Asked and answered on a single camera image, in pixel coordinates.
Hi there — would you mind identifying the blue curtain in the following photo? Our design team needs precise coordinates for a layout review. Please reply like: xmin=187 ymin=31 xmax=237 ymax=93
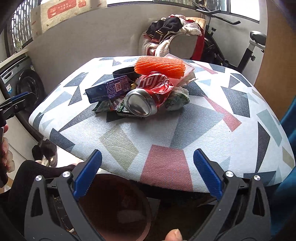
xmin=266 ymin=99 xmax=295 ymax=240

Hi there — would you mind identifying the crushed red cola can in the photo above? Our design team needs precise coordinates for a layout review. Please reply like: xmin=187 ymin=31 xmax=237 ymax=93
xmin=124 ymin=71 xmax=174 ymax=117

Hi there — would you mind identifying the green clear snack wrapper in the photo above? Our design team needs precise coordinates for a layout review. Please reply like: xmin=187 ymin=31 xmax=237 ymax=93
xmin=92 ymin=97 xmax=132 ymax=116

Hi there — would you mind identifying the clear pink plastic box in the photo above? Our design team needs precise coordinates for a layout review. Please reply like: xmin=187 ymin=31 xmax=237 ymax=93
xmin=163 ymin=53 xmax=196 ymax=87

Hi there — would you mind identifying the cardboard box red print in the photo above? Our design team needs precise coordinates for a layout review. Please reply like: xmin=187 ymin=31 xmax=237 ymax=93
xmin=30 ymin=0 xmax=107 ymax=39

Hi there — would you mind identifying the black slipper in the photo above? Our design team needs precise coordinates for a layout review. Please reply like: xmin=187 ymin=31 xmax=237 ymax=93
xmin=32 ymin=139 xmax=58 ymax=167

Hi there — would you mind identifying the brown round trash bin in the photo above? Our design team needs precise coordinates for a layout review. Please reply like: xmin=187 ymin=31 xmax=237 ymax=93
xmin=79 ymin=174 xmax=152 ymax=240

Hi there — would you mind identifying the person's right hand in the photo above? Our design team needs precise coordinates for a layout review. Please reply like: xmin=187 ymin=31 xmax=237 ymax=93
xmin=165 ymin=229 xmax=183 ymax=241

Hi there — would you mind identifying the orange foam fruit net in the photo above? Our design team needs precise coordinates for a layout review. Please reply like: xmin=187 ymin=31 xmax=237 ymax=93
xmin=134 ymin=56 xmax=186 ymax=79

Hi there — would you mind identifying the black snack packet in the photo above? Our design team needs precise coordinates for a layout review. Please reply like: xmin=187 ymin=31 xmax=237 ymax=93
xmin=106 ymin=111 xmax=142 ymax=123

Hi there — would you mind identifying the black exercise bike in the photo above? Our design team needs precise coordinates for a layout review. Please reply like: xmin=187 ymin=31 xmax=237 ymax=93
xmin=196 ymin=1 xmax=267 ymax=72

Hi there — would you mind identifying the black round plastic lid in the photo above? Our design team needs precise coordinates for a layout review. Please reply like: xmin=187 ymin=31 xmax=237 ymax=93
xmin=112 ymin=66 xmax=140 ymax=81

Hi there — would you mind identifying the white green knotted plastic bag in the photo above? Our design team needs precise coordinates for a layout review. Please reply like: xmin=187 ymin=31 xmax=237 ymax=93
xmin=164 ymin=87 xmax=190 ymax=111

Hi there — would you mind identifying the person's black trouser leg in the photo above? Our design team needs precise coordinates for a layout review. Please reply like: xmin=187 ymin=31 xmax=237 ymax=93
xmin=0 ymin=160 xmax=77 ymax=241

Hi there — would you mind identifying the brown wooden panel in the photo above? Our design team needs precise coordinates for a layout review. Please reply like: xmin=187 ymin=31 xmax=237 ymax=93
xmin=255 ymin=1 xmax=295 ymax=120

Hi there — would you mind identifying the person's left hand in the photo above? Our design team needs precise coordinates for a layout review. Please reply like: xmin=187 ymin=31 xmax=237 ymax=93
xmin=1 ymin=125 xmax=15 ymax=173

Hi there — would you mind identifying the blue paper carton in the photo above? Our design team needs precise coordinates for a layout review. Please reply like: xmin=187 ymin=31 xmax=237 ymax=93
xmin=85 ymin=75 xmax=133 ymax=103

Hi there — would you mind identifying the window with dark frame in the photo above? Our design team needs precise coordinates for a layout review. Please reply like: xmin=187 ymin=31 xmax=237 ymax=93
xmin=106 ymin=0 xmax=260 ymax=23

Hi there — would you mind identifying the grey washing machine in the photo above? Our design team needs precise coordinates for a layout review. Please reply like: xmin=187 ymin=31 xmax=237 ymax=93
xmin=1 ymin=54 xmax=46 ymax=116

